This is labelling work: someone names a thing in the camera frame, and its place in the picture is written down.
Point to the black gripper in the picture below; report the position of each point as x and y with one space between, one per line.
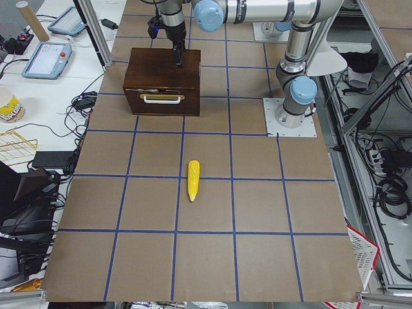
176 33

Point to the wooden drawer with white handle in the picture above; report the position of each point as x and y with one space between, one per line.
163 102

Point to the yellow toy corn cob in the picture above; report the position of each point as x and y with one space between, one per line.
193 179

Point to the dark brown wooden box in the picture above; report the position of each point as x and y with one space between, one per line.
154 68

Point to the black power adapter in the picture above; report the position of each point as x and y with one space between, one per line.
109 24

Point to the far blue teach pendant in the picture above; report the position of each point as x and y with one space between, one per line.
68 23

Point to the blue teach pendant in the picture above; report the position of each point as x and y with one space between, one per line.
47 61
68 23

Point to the near blue teach pendant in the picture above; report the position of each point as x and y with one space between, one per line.
47 61

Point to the white chair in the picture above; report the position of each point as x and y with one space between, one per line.
321 59

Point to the cardboard tube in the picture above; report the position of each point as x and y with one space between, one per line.
27 12

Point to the yellow popcorn paper cup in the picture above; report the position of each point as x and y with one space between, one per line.
11 108

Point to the white red plastic basket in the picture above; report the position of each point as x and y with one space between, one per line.
366 254

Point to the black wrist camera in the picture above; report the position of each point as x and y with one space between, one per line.
153 27

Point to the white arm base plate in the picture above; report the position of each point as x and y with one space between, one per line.
260 36
281 124

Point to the aluminium frame post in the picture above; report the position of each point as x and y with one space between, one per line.
90 21

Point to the gold wire rack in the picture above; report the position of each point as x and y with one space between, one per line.
15 149

